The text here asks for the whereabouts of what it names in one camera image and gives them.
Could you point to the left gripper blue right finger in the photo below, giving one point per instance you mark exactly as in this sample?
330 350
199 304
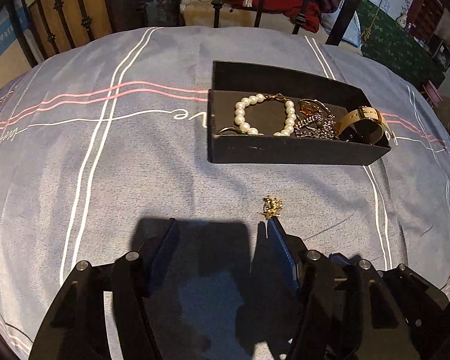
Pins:
312 277

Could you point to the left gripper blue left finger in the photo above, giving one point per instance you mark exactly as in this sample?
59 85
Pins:
74 326

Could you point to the gold flower earring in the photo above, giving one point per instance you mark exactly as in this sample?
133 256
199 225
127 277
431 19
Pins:
272 207

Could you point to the gold wrist watch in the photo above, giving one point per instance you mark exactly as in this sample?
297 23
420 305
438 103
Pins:
366 124

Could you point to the black cardboard jewelry box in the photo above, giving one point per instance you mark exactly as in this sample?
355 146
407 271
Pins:
232 81

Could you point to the grey striped bed sheet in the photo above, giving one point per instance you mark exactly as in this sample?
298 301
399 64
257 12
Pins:
101 145

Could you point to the pink stool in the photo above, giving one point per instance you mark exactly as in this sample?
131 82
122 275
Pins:
432 95

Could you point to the green floral covered counter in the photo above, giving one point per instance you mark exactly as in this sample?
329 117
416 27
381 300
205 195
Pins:
391 46

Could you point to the white ceramic vase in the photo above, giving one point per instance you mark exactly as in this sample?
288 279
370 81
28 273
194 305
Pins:
402 20

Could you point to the red phone booth cabinet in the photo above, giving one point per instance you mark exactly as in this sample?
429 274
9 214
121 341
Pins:
424 16

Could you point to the white wicker swing seat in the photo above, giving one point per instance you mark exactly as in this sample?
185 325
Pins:
198 13

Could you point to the red blanket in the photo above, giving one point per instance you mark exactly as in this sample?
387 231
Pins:
289 8

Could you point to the black iron bed frame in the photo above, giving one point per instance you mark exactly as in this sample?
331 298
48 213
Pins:
48 27

